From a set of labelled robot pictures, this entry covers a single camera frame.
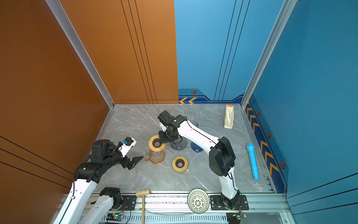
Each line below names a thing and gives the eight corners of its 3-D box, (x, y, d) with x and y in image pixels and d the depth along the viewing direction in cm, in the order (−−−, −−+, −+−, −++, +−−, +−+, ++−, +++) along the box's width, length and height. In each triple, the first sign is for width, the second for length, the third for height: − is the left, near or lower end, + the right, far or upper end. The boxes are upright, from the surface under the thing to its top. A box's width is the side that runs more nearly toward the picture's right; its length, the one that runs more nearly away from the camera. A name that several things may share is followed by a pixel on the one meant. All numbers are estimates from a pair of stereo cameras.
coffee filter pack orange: (223, 128, 107) (227, 118, 97) (222, 114, 116) (225, 104, 106) (231, 128, 106) (236, 119, 97) (229, 115, 115) (233, 105, 106)
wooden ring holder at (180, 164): (172, 171, 86) (171, 170, 84) (172, 157, 92) (172, 156, 90) (188, 171, 86) (188, 170, 84) (187, 157, 92) (187, 156, 90)
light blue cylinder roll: (251, 179, 83) (253, 177, 80) (245, 145, 98) (247, 142, 95) (258, 180, 83) (261, 178, 80) (251, 145, 98) (253, 143, 95)
